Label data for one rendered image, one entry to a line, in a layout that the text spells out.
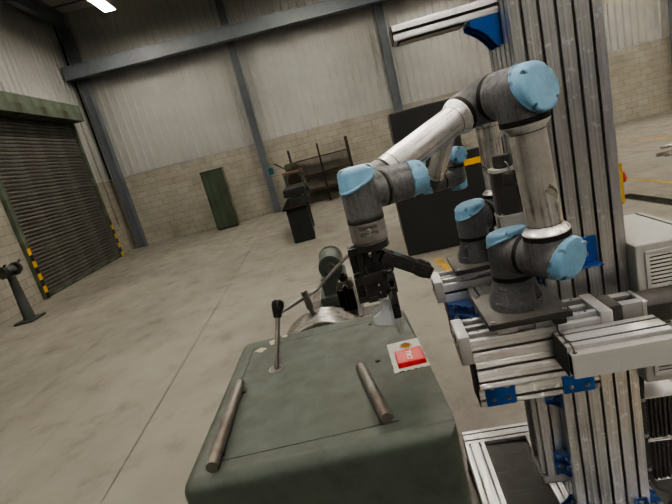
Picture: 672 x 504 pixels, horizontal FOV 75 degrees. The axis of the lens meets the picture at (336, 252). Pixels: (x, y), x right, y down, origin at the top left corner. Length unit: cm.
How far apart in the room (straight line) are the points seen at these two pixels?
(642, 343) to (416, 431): 75
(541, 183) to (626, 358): 51
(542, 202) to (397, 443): 68
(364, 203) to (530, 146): 46
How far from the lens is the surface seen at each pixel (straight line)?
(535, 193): 117
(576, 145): 150
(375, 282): 89
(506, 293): 134
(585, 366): 134
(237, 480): 84
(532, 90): 111
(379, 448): 80
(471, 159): 611
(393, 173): 89
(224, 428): 93
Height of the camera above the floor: 174
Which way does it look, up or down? 13 degrees down
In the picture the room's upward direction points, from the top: 14 degrees counter-clockwise
